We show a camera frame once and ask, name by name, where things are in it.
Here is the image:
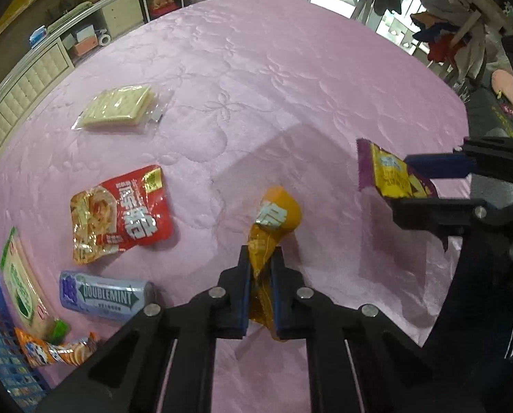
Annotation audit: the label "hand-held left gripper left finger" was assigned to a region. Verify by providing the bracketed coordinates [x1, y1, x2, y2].
[37, 245, 253, 413]

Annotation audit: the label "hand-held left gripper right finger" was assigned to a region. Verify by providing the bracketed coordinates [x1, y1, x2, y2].
[270, 247, 485, 413]

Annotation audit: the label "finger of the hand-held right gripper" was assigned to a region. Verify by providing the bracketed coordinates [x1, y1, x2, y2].
[390, 198, 513, 264]
[405, 135, 513, 190]

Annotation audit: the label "purple yellow snack packet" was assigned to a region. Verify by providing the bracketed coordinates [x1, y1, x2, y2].
[356, 138, 438, 199]

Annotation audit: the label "silver blue chewing gum packet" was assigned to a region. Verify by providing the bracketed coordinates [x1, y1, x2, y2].
[59, 270, 154, 323]

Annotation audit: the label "red snack packet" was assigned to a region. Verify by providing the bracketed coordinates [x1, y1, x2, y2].
[70, 165, 174, 266]

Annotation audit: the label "orange striped snack packet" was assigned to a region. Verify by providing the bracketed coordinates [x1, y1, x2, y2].
[13, 327, 100, 368]

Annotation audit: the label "green white snack packet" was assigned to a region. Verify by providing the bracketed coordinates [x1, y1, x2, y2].
[0, 226, 70, 345]

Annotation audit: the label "clear packet of yellow crackers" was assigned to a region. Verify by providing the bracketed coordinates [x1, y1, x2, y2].
[72, 83, 173, 132]

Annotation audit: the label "red black gloves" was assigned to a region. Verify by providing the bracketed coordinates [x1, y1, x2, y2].
[426, 30, 459, 63]

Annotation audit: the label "wooden drying rack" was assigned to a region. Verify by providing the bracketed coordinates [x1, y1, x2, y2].
[355, 0, 513, 91]

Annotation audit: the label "pink quilted bedspread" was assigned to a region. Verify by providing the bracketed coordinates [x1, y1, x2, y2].
[0, 0, 472, 413]

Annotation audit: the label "boxes in cabinet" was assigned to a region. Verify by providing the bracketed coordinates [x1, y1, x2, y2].
[65, 26, 102, 56]

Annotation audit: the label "white tv cabinet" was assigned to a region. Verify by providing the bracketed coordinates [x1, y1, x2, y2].
[0, 0, 150, 181]

